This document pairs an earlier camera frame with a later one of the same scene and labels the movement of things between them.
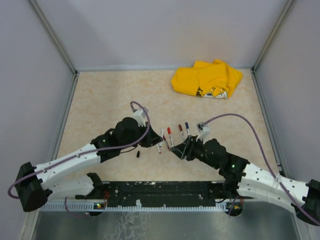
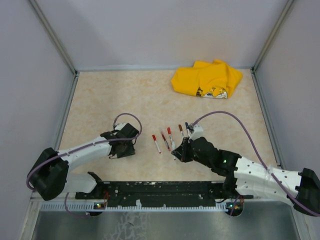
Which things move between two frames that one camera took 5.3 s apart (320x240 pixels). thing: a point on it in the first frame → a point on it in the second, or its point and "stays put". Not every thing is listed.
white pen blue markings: [181, 129] stays put
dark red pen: [166, 142] stays put
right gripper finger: [184, 150] stays put
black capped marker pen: [160, 146] → [173, 147]
